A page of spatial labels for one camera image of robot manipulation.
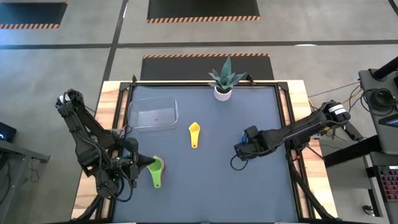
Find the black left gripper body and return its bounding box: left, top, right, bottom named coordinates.
left=116, top=136, right=141, bottom=190

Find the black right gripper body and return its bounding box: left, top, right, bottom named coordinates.
left=233, top=125, right=270, bottom=162

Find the green measuring cup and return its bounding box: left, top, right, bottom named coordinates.
left=146, top=155, right=165, bottom=189

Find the yellow measuring cup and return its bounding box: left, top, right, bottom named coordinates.
left=188, top=121, right=201, bottom=149

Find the clear plastic basket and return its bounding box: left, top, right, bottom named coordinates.
left=127, top=95, right=180, bottom=133

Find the white plant pot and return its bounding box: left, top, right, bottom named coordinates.
left=213, top=86, right=233, bottom=102

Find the grey table mat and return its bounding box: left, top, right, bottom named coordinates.
left=113, top=85, right=299, bottom=223

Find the green succulent plant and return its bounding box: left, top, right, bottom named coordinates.
left=208, top=55, right=248, bottom=94

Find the black power strip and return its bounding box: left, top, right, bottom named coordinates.
left=341, top=123, right=363, bottom=142

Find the black striped-edge floor mat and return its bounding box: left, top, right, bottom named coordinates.
left=0, top=2, right=68, bottom=30
left=147, top=0, right=261, bottom=24
left=139, top=52, right=275, bottom=82

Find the grey desk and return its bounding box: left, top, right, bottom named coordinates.
left=357, top=68, right=398, bottom=156
left=0, top=138, right=50, bottom=224

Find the black box device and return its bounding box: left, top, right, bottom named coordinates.
left=0, top=121, right=17, bottom=143

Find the backlit purple keyboard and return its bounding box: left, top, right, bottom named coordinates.
left=377, top=165, right=398, bottom=203

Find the black metal table frame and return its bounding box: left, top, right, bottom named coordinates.
left=71, top=74, right=340, bottom=224

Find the black coiled cable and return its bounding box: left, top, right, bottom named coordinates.
left=362, top=88, right=398, bottom=113

